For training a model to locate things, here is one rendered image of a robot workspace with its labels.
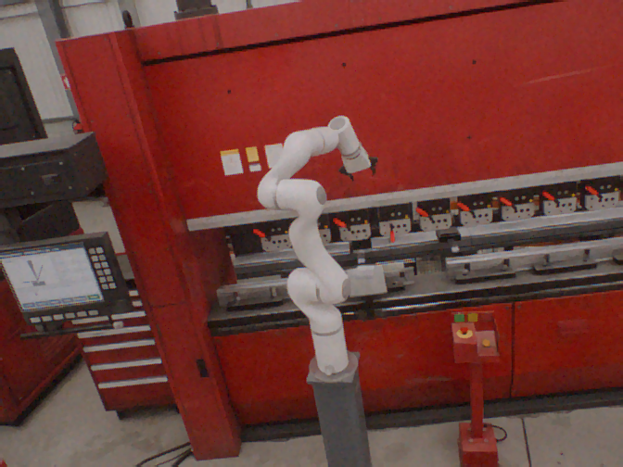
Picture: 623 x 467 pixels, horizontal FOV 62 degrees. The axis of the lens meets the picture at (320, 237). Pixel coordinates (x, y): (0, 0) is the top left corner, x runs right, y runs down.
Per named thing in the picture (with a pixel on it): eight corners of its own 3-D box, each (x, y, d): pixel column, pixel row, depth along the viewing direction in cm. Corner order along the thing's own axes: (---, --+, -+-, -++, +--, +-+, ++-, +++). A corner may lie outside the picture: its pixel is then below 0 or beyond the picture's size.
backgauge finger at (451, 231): (444, 255, 274) (444, 246, 272) (435, 234, 298) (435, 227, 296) (467, 252, 273) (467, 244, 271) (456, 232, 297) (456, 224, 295)
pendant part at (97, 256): (26, 327, 218) (-8, 250, 203) (41, 311, 229) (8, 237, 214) (130, 314, 215) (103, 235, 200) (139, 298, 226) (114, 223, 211)
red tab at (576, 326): (559, 334, 270) (559, 323, 267) (557, 333, 272) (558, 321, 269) (589, 332, 269) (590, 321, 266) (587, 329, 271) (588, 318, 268)
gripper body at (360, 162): (362, 139, 207) (369, 157, 216) (337, 146, 209) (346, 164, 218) (364, 152, 202) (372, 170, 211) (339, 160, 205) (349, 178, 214)
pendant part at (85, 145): (24, 353, 226) (-64, 166, 191) (51, 321, 249) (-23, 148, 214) (137, 339, 223) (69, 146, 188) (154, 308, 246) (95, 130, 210)
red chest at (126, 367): (110, 427, 337) (55, 296, 296) (136, 376, 383) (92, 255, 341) (185, 420, 333) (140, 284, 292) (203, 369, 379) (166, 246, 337)
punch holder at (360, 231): (341, 242, 263) (336, 212, 256) (340, 234, 271) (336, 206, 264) (371, 238, 262) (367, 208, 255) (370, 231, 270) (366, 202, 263)
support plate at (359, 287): (349, 297, 249) (349, 296, 249) (348, 271, 273) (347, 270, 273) (387, 293, 248) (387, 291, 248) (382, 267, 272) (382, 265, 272)
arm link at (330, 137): (284, 157, 183) (322, 147, 209) (324, 156, 176) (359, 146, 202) (281, 130, 181) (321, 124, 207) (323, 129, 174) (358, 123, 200)
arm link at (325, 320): (335, 338, 189) (325, 281, 179) (290, 331, 197) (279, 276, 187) (348, 320, 198) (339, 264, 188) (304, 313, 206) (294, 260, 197)
